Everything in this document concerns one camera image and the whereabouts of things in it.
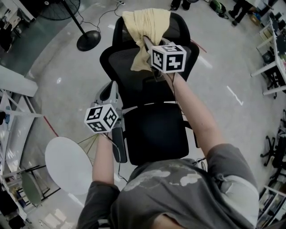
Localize dark green bag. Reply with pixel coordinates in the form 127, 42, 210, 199
209, 0, 229, 17

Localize pale yellow clothes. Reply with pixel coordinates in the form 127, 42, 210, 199
122, 8, 172, 72

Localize left hand-held gripper cable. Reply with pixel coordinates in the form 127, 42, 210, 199
104, 133, 128, 182

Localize black standing floor fan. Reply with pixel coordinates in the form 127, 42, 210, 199
39, 0, 102, 52

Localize white storage shelf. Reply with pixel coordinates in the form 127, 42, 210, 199
257, 184, 286, 229

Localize person's grey printed t-shirt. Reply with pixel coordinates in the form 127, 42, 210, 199
77, 143, 260, 229

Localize black swivel chair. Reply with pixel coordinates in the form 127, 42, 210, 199
260, 120, 286, 178

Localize white round side table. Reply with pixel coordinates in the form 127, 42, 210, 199
44, 133, 99, 196

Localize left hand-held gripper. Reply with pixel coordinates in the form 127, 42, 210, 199
84, 81, 125, 134

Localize person's right forearm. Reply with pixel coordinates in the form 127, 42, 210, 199
164, 72, 225, 157

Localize black mesh office chair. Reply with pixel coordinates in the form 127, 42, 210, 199
99, 12, 201, 166

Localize white office desk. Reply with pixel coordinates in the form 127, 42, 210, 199
250, 17, 286, 97

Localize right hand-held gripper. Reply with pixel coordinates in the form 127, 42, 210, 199
143, 35, 188, 83

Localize white partition panel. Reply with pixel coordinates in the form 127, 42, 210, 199
0, 64, 38, 98

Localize person's left forearm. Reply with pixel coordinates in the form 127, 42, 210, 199
92, 132, 116, 187

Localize black fan cable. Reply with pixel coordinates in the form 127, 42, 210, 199
77, 3, 123, 32

